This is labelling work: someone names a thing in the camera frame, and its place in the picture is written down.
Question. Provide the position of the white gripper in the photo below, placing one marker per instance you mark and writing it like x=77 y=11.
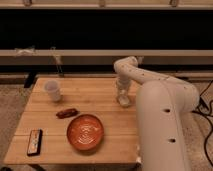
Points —
x=123 y=86

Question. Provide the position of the white plastic cup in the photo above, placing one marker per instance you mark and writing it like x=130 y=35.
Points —
x=52 y=88

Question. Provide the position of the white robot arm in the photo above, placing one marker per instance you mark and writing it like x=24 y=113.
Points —
x=160 y=101

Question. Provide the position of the dark red snack bar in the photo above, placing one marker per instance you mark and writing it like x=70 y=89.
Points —
x=67 y=113

